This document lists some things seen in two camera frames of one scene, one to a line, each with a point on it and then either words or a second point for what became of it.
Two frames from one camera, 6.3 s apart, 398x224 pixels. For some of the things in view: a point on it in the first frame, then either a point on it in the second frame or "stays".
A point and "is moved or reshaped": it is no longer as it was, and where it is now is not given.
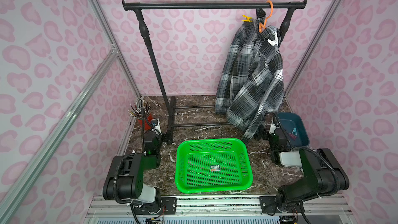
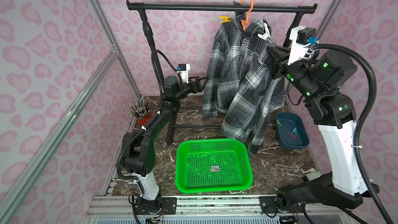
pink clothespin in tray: (294, 137) stays
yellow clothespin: (247, 18) to (226, 19)
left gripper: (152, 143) to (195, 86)
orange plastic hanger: (260, 25) to (245, 23)
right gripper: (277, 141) to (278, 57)
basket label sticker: (215, 168) stays
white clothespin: (274, 42) to (267, 35)
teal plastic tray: (294, 129) stays
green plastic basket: (212, 165) stays
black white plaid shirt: (250, 84) is moved or reshaped
